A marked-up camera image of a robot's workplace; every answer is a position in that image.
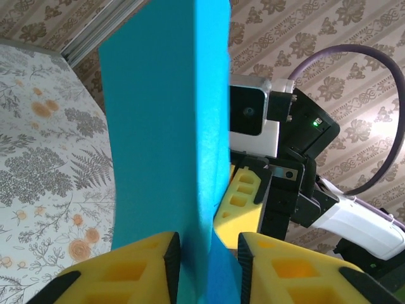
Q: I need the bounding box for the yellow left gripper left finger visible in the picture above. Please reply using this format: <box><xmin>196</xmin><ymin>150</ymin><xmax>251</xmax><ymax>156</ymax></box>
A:
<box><xmin>30</xmin><ymin>231</ymin><xmax>182</xmax><ymax>304</ymax></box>

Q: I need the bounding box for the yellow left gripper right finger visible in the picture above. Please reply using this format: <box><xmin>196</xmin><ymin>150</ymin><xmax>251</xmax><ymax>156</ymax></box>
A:
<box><xmin>237</xmin><ymin>231</ymin><xmax>403</xmax><ymax>304</ymax></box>

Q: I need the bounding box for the blue paper sheet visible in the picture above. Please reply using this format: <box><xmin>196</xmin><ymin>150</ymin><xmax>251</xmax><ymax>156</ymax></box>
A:
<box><xmin>98</xmin><ymin>0</ymin><xmax>244</xmax><ymax>304</ymax></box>

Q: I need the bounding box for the floral tablecloth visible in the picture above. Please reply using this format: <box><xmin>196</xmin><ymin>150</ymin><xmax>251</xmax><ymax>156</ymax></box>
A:
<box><xmin>0</xmin><ymin>41</ymin><xmax>116</xmax><ymax>304</ymax></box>

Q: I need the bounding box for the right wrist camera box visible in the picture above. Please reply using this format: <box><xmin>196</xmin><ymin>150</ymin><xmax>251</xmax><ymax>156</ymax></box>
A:
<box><xmin>228</xmin><ymin>75</ymin><xmax>281</xmax><ymax>158</ymax></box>

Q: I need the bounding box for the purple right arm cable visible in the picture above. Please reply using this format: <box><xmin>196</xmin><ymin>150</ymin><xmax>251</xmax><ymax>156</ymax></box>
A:
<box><xmin>289</xmin><ymin>44</ymin><xmax>405</xmax><ymax>229</ymax></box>

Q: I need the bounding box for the aluminium frame post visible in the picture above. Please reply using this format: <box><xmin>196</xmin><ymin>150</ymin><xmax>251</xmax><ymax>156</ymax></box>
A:
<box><xmin>59</xmin><ymin>0</ymin><xmax>127</xmax><ymax>69</ymax></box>

